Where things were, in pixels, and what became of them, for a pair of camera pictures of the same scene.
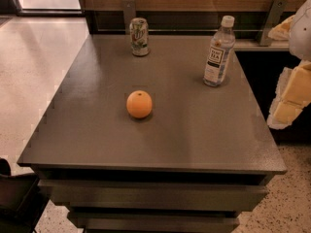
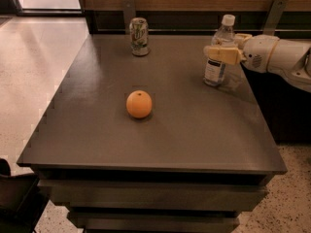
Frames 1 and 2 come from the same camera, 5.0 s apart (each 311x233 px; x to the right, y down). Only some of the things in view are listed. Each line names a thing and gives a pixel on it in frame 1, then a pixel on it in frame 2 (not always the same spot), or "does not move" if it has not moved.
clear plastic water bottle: (221, 49) does not move
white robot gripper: (301, 36) -> (258, 53)
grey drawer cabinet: (200, 157) does not move
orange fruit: (139, 104) does not move
